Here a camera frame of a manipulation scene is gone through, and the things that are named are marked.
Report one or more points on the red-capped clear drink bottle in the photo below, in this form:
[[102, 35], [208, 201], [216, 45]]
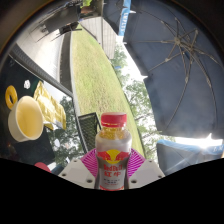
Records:
[[113, 146]]

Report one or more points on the navy umbrella with blue rim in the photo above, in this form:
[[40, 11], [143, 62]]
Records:
[[116, 13]]

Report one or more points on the black mesh patio chair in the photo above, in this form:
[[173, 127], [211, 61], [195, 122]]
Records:
[[88, 130]]

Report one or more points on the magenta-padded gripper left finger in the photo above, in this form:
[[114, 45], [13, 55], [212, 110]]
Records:
[[75, 170]]

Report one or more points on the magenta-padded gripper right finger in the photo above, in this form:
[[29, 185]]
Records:
[[148, 170]]

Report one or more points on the yellow foil packet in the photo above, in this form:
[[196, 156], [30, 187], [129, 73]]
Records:
[[50, 106]]

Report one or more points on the dark wicker chair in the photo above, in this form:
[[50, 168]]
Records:
[[71, 28], [61, 16]]

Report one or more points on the grey-roofed building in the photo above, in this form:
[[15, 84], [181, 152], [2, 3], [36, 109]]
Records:
[[100, 36]]

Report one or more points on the flat round red coaster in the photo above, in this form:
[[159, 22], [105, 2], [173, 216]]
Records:
[[42, 166]]

